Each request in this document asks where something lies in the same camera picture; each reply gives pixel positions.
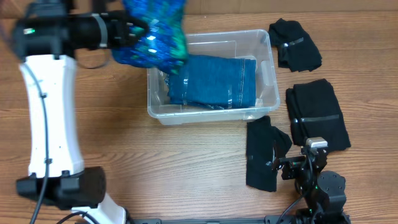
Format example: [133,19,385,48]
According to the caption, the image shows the blue green sparkly cloth bundle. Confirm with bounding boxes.
[112,0,188,75]

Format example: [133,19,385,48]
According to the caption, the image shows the large black cloth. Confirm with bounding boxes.
[285,79,351,152]

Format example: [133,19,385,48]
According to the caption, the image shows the blue denim jeans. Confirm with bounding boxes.
[165,55,256,110]

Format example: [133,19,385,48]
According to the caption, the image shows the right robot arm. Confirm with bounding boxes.
[264,138,351,224]

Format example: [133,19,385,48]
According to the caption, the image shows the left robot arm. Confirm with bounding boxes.
[12,1,149,223]

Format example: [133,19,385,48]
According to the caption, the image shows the black cloth near bin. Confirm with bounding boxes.
[246,116,292,192]

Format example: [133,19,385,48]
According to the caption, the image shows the clear plastic storage bin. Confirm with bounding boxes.
[147,29,280,125]

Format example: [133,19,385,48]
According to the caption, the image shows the small black cloth top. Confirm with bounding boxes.
[268,18,322,72]

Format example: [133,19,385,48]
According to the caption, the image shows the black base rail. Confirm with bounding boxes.
[124,214,299,224]

